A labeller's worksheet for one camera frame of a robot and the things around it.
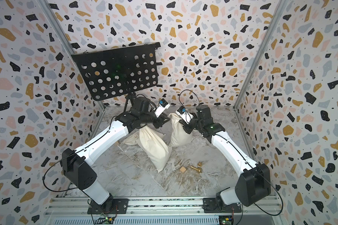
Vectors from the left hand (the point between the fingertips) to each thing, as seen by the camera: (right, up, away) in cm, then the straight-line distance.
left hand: (169, 116), depth 77 cm
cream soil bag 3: (-6, -20, +5) cm, 22 cm away
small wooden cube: (+8, -32, +8) cm, 34 cm away
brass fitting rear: (+16, -32, +9) cm, 37 cm away
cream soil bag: (-24, -15, +15) cm, 32 cm away
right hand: (+6, -2, +2) cm, 7 cm away
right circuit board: (+29, -53, -6) cm, 61 cm away
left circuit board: (-32, -53, -6) cm, 62 cm away
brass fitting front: (+18, -30, +10) cm, 37 cm away
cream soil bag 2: (+6, -12, +9) cm, 16 cm away
